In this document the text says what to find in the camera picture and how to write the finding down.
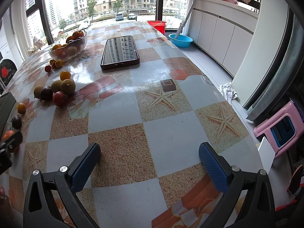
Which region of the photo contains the glass fruit bowl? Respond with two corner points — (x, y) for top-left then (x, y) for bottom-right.
(49, 30), (87, 62)

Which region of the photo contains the red plastic bucket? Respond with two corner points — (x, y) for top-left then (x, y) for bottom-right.
(147, 21), (166, 35)

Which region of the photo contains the red cherry tomato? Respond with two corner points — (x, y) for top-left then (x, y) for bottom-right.
(44, 65), (51, 73)

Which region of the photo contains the white cabinet counter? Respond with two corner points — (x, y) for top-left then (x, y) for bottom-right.
(188, 0), (258, 77)

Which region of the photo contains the olive round fruit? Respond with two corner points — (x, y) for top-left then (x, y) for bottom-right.
(33, 85), (44, 99)

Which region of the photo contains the large orange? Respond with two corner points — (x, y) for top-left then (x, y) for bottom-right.
(1, 130), (23, 153)

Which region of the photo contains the mop with metal handle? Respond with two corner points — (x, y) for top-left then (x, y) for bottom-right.
(174, 0), (196, 39)

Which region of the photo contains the blue plastic basin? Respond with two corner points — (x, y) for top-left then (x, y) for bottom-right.
(169, 33), (193, 48)

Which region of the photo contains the pink plastic stool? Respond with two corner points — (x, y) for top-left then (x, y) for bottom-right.
(253, 100), (303, 158)

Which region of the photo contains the white washing machine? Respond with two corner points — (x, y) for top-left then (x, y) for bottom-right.
(0, 59), (17, 94)

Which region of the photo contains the dark purple plum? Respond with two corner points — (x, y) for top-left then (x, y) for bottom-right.
(40, 86), (53, 101)

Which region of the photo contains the yellow small fruit by bowl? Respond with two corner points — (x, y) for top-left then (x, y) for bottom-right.
(55, 60), (63, 68)

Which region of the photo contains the smartphone in red case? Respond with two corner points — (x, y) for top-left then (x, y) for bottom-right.
(101, 36), (140, 70)

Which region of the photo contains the orange kumquat fruit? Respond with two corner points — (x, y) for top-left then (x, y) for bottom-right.
(17, 102), (26, 114)

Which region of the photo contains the white rag cloth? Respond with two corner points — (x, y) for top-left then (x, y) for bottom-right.
(218, 82), (238, 105)

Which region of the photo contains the dark red plum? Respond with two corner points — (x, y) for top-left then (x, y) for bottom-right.
(53, 91), (67, 107)

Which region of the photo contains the brown round fruit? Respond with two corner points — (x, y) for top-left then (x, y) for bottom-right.
(60, 79), (76, 95)

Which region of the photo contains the small orange tangerine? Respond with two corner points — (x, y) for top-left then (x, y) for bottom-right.
(60, 70), (71, 81)

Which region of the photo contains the orange small fruit by bowl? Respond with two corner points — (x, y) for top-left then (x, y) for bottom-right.
(49, 59), (55, 66)

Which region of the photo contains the tan round fruit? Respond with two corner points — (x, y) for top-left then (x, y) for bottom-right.
(51, 79), (62, 93)

